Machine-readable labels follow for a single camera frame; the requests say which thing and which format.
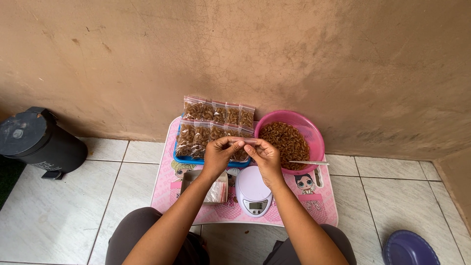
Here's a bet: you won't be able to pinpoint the black pedal trash bin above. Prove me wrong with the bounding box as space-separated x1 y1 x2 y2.
0 107 89 180

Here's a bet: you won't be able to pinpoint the small clear zip bag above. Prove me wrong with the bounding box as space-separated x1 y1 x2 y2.
229 136 259 163

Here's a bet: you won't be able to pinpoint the person's right hand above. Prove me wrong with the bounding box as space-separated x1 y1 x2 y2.
244 139 286 190

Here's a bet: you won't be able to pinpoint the stack of empty zip bags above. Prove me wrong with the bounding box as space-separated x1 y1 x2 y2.
204 180 229 204

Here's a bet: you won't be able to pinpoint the person's grey trousers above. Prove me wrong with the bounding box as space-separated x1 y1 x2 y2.
105 207 357 265

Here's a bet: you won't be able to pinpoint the rows of filled macaroni packets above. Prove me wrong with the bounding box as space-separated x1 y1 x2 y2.
175 95 256 162

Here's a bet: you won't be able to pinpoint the blue plastic tray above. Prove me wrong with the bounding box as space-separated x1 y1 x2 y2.
173 123 252 168

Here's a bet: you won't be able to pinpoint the brown macaroni snack heap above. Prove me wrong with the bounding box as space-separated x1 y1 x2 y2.
259 121 311 171

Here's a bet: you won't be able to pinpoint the white digital kitchen scale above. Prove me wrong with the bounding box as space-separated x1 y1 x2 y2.
235 166 274 218

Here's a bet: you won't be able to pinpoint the pink cartoon print folding table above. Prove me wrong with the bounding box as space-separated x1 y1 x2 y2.
151 117 339 227

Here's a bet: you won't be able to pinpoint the person's left hand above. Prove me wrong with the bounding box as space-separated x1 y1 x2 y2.
200 136 246 182

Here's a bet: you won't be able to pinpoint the purple plastic plate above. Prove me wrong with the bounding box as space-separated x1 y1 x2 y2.
382 230 441 265

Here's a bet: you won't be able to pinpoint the grey cardboard box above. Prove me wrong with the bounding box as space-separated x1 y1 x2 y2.
180 169 229 205

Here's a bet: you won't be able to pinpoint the pink plastic bowl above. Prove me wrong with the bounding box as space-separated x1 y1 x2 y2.
254 110 326 176

